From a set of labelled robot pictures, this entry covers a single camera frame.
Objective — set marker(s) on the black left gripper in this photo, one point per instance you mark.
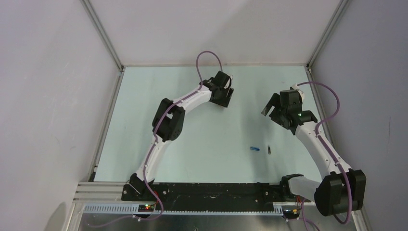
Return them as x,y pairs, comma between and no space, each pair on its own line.
225,100

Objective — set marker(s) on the right controller board with LEDs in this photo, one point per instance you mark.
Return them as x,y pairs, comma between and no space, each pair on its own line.
291,214

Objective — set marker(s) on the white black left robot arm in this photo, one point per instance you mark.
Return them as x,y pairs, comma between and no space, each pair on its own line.
169,120

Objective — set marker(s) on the controller board with leds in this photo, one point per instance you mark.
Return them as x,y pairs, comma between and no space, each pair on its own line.
291,214
146,208

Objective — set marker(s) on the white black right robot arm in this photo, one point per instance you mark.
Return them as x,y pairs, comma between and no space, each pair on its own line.
341,188

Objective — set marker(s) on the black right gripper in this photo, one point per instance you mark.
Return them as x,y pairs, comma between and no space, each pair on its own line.
274,100

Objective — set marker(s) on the left controller board with LEDs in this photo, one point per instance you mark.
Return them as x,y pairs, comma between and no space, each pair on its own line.
146,208

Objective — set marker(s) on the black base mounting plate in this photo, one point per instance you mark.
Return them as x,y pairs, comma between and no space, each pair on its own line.
212,197

